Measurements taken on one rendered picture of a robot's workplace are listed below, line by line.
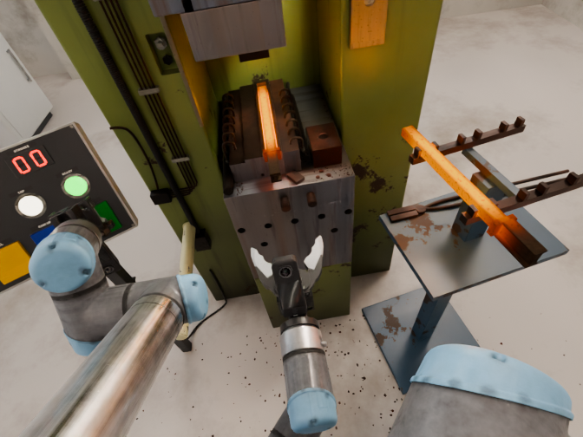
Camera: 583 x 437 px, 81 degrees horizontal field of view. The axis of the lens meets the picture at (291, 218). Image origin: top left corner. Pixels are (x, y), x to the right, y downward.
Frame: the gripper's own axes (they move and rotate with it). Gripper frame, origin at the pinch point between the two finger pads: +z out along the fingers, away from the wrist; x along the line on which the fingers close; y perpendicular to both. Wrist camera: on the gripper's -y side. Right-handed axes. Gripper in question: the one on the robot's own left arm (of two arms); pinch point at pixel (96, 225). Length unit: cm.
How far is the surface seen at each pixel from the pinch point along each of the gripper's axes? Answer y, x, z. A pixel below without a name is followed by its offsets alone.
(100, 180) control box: 8.3, -5.1, 5.2
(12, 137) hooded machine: 55, 66, 269
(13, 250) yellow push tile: 2.3, 17.8, 4.5
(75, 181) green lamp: 10.3, -0.6, 4.8
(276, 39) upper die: 21, -52, -15
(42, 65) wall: 129, 31, 408
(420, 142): -13, -75, -22
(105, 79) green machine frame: 29.8, -17.6, 16.3
